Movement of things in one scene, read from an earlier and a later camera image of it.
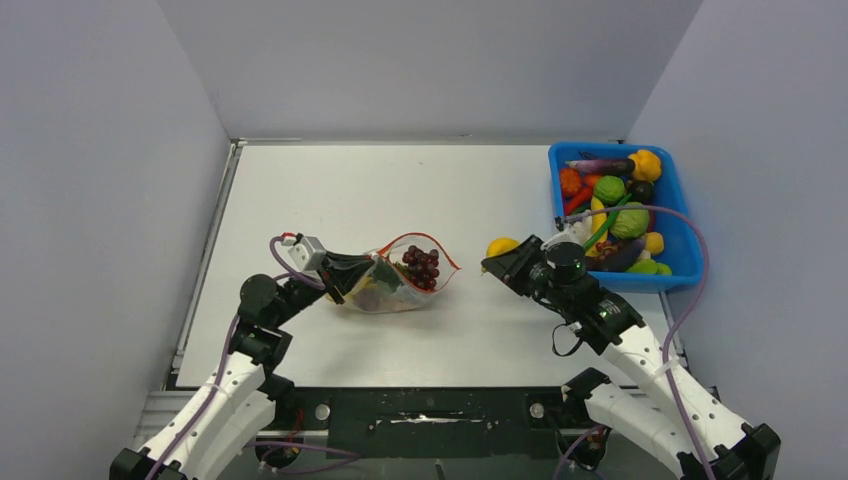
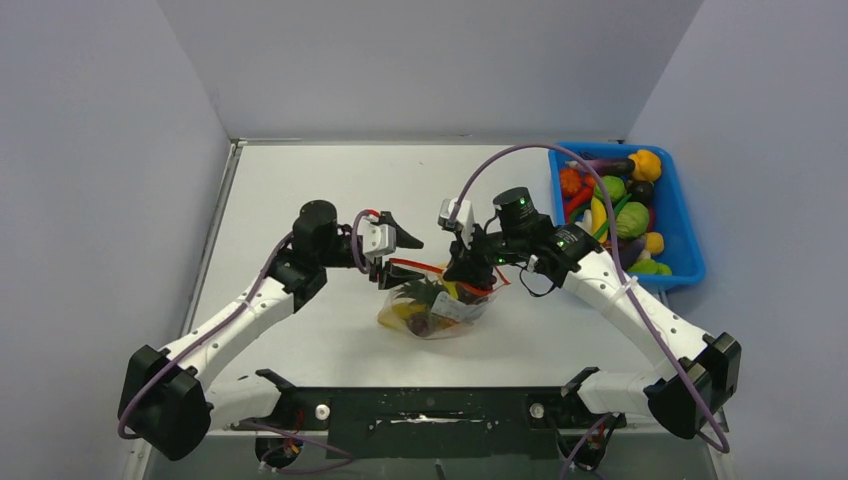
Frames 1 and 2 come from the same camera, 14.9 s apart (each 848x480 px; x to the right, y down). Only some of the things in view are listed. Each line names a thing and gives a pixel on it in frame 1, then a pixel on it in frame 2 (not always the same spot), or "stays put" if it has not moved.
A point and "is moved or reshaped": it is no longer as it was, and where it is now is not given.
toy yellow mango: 366,282 -> 396,315
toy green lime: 649,267 stays put
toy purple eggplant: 621,166 stays put
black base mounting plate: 428,422 stays put
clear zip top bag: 406,270 is moved or reshaped
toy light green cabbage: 630,224 stays put
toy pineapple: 385,272 is moved or reshaped
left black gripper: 343,269 -> 392,275
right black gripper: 511,267 -> 465,264
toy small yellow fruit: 654,242 stays put
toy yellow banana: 597,220 stays put
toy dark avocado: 641,191 stays put
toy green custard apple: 609,190 stays put
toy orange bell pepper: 647,165 stays put
